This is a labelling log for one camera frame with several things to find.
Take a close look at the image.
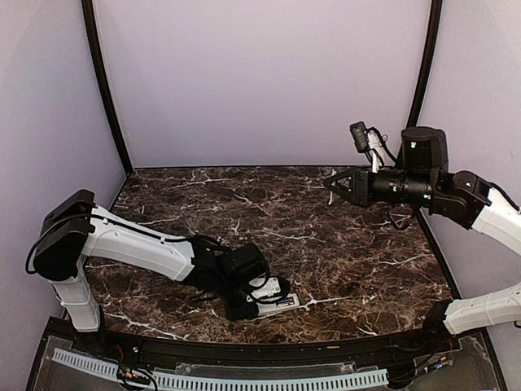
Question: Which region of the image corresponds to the white remote control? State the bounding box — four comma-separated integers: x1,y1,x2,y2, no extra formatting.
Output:
257,293,300,318

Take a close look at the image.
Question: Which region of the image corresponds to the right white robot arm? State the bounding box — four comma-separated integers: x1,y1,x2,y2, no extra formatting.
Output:
324,122,520,354

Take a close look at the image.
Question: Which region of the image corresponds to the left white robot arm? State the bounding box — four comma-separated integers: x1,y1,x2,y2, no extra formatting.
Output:
25,189,279,355

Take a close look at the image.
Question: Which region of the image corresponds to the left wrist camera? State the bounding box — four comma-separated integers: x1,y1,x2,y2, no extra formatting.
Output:
246,275,291,305

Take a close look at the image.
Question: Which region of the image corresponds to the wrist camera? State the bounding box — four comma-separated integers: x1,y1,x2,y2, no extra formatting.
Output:
349,121,387,174
246,275,291,305

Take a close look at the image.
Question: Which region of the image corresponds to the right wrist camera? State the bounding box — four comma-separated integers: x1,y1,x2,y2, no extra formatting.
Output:
349,121,387,174

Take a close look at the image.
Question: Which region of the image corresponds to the right black frame post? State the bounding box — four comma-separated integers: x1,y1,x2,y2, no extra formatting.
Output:
406,0,443,127

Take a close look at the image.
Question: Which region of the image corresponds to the black frame post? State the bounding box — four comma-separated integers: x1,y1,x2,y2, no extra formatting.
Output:
81,0,134,176
406,0,443,127

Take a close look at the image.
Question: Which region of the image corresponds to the black front rail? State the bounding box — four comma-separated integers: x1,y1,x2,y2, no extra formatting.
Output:
75,329,454,367

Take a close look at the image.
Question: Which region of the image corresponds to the white cable duct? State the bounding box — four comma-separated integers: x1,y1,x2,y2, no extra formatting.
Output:
52,348,388,390

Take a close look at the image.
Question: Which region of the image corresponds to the left black frame post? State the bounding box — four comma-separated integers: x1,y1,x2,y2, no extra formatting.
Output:
81,0,134,176

